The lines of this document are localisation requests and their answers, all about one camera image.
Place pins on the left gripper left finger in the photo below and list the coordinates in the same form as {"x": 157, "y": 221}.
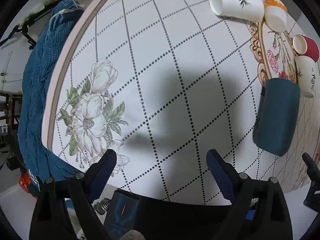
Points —
{"x": 51, "y": 219}

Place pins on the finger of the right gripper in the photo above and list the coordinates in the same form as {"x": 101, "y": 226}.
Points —
{"x": 312, "y": 197}

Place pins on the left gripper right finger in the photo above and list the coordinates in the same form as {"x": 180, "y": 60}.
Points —
{"x": 258, "y": 208}

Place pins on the dark teal cup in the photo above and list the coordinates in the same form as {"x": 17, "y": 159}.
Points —
{"x": 277, "y": 116}

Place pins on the white cup black calligraphy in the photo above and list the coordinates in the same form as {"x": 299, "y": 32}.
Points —
{"x": 306, "y": 76}

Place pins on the red paper cup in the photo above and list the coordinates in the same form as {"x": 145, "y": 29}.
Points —
{"x": 306, "y": 46}

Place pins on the orange and white cup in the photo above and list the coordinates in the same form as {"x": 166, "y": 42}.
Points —
{"x": 275, "y": 15}

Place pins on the white cup bamboo print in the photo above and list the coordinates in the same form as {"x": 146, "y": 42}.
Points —
{"x": 250, "y": 10}

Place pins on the floral diamond pattern tablecloth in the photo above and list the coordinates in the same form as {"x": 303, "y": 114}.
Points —
{"x": 162, "y": 82}

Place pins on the blue knitted blanket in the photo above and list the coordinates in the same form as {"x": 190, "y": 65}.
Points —
{"x": 40, "y": 163}

